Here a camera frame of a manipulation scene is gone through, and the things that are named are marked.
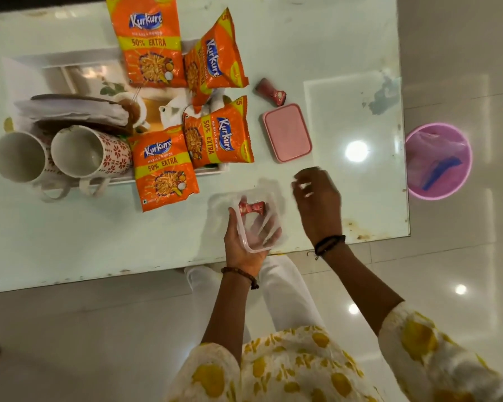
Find person's right hand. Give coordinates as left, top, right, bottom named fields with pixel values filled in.
left=292, top=166, right=345, bottom=248

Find person's left hand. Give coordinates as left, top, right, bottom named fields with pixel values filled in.
left=223, top=207, right=283, bottom=279

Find clear plastic container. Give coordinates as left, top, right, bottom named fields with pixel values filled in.
left=209, top=187, right=288, bottom=253

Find person's right forearm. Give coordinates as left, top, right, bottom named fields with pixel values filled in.
left=317, top=242, right=405, bottom=336

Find person's left forearm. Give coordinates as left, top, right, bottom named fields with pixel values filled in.
left=201, top=270, right=258, bottom=365

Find red wrapped candy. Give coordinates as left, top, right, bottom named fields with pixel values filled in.
left=254, top=78, right=287, bottom=107
left=238, top=200, right=268, bottom=216

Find pink container lid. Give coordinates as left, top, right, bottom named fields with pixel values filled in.
left=262, top=103, right=313, bottom=164

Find black wrist thread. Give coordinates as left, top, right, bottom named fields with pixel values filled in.
left=314, top=234, right=346, bottom=260

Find orange snack packet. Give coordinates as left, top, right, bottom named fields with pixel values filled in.
left=105, top=0, right=188, bottom=88
left=184, top=7, right=250, bottom=107
left=128, top=125, right=200, bottom=213
left=183, top=95, right=255, bottom=169

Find white trousers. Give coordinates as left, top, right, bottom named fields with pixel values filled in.
left=184, top=255, right=326, bottom=344

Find white ceramic creamer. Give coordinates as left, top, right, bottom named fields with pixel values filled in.
left=158, top=93, right=193, bottom=129

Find clear plastic bin liner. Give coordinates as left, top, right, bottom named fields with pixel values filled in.
left=407, top=130, right=469, bottom=192

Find pink waste bin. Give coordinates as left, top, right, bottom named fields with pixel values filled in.
left=405, top=122, right=473, bottom=201

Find blue plastic scrap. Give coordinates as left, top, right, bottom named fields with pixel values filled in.
left=422, top=156, right=463, bottom=192

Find brown rimmed ceramic bowl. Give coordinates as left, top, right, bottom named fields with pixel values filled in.
left=30, top=93, right=148, bottom=136

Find white mug red floral print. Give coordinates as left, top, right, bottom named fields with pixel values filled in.
left=50, top=125, right=133, bottom=198
left=0, top=130, right=72, bottom=203

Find white yellow floral tunic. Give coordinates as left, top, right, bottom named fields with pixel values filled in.
left=163, top=301, right=503, bottom=402

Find folded white paper napkins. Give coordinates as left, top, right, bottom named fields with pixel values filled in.
left=14, top=98, right=131, bottom=128

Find white serving tray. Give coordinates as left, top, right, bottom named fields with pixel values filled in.
left=2, top=39, right=231, bottom=186

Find brown bead bracelet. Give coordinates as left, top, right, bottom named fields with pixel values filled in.
left=221, top=266, right=260, bottom=290

